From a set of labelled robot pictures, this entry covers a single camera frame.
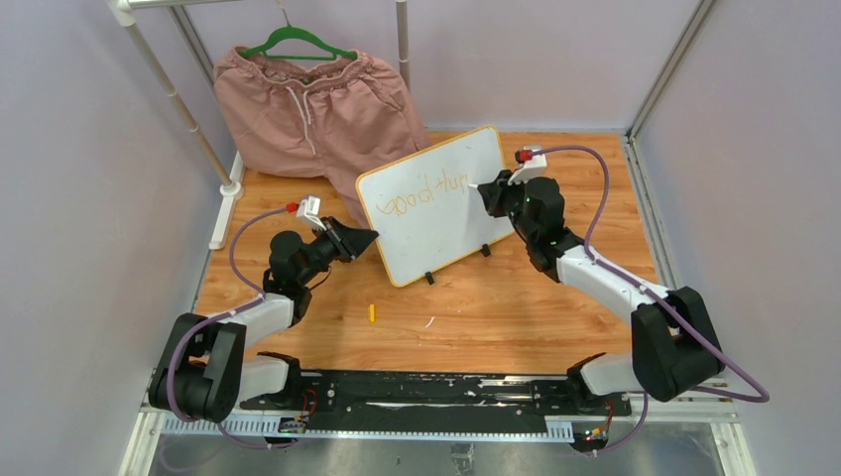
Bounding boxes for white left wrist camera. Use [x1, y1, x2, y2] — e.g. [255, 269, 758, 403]
[296, 195, 326, 231]

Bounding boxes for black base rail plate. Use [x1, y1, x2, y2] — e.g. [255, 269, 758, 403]
[237, 369, 632, 442]

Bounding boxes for pink shorts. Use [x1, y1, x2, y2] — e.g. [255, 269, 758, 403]
[214, 47, 431, 226]

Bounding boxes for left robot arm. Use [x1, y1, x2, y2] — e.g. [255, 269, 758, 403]
[147, 217, 379, 423]

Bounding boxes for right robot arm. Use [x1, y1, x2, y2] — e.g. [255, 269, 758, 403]
[475, 171, 725, 415]

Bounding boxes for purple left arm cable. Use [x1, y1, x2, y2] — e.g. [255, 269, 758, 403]
[165, 204, 297, 451]

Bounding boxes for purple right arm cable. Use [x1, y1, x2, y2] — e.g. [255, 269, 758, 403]
[529, 145, 771, 454]

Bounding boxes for yellow-framed whiteboard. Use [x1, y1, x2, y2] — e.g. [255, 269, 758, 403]
[355, 125, 514, 288]

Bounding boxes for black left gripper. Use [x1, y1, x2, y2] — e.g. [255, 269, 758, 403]
[297, 217, 378, 287]

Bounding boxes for aluminium frame post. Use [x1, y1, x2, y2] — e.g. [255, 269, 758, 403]
[622, 0, 718, 287]

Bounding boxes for green clothes hanger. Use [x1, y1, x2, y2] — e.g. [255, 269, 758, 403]
[239, 3, 359, 61]

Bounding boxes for white clothes rack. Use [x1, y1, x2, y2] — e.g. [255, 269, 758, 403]
[105, 0, 410, 251]

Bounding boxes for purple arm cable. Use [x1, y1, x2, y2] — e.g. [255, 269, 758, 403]
[165, 204, 297, 451]
[529, 145, 771, 454]

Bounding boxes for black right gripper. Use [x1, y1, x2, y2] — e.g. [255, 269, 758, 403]
[480, 169, 539, 242]

